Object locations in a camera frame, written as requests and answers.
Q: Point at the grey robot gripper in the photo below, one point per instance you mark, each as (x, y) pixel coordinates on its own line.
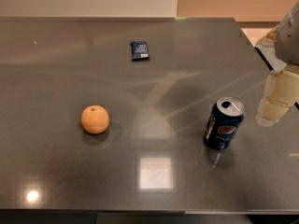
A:
(288, 46)

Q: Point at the blue pepsi can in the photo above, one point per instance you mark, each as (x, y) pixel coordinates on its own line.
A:
(225, 118)

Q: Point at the blue rxbar blueberry packet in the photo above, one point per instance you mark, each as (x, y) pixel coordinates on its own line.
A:
(139, 50)

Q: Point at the grey side counter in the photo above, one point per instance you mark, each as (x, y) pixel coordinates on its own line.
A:
(266, 46)

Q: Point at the orange fruit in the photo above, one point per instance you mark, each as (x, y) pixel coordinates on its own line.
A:
(94, 119)

